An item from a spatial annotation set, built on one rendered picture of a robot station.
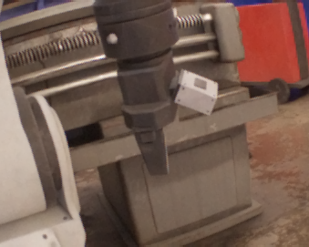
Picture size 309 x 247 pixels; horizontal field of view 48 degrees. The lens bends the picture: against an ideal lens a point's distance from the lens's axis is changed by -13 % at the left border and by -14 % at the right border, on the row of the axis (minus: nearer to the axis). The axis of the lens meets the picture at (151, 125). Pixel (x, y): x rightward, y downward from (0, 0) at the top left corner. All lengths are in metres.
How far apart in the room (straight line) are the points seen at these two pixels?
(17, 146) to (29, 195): 0.05
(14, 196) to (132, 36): 0.20
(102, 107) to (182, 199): 0.38
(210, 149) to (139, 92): 0.84
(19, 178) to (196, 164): 0.93
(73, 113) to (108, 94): 0.12
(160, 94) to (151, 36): 0.07
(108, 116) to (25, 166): 0.82
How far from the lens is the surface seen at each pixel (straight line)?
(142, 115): 0.42
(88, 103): 1.15
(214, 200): 1.32
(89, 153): 0.99
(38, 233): 0.43
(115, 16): 0.40
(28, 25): 1.11
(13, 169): 0.36
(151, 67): 0.42
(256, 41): 2.97
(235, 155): 1.30
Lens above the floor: 0.72
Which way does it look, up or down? 15 degrees down
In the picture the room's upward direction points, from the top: 11 degrees counter-clockwise
